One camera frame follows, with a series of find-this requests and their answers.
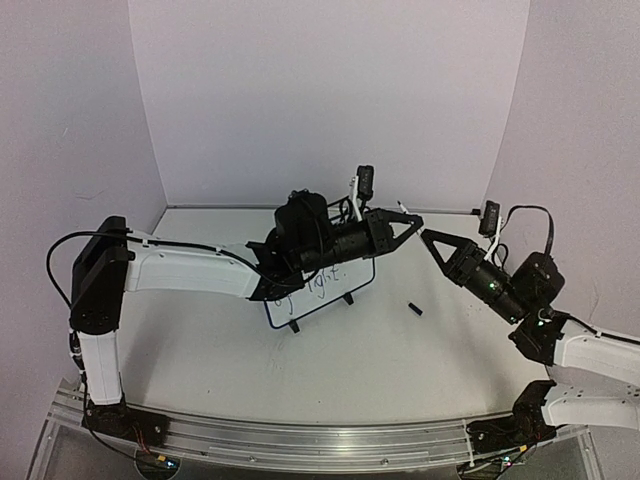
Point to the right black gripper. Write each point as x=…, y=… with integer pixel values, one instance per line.
x=461, y=262

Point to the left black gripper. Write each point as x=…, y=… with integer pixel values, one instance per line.
x=378, y=222

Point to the white whiteboard marker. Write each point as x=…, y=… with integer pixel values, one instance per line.
x=402, y=207

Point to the dark blue marker cap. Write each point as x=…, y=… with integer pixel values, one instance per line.
x=417, y=310

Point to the blue framed whiteboard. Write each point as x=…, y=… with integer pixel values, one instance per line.
x=324, y=290

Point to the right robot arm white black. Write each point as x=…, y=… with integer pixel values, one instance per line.
x=545, y=336

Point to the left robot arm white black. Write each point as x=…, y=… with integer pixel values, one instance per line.
x=116, y=260

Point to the left black whiteboard foot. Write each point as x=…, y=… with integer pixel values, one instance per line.
x=295, y=327

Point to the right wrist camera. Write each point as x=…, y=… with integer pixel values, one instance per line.
x=490, y=226

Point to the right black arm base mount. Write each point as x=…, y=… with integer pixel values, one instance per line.
x=521, y=427

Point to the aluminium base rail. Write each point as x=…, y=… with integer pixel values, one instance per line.
x=200, y=447

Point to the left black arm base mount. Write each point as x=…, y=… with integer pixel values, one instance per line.
x=127, y=423

